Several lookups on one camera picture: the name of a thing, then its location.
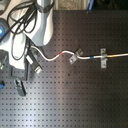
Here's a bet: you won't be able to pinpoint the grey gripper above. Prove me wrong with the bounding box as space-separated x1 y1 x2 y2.
0 41 43 98

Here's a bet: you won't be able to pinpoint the white cable with markers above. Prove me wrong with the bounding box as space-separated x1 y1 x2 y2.
30 46 128 62

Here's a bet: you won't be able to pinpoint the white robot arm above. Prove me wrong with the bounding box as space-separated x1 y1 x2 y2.
0 0 55 96

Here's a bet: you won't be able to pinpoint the blue lit robot base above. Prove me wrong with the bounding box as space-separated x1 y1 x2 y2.
0 18 9 43

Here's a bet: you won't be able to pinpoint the black perforated breadboard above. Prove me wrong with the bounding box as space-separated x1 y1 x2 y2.
0 10 128 128

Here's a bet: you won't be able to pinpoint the metal cable clip left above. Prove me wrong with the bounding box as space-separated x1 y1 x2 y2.
69 56 77 64

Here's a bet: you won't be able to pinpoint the metal cable clip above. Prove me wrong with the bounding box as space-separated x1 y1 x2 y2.
69 56 77 64
76 48 83 56

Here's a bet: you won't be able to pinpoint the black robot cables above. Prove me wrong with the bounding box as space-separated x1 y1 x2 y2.
5 0 51 61

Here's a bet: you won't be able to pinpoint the metal cable clip upper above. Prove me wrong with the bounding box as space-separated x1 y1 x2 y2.
76 48 83 56

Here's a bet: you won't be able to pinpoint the metal cable clamp right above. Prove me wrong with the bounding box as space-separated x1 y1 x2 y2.
100 48 107 69

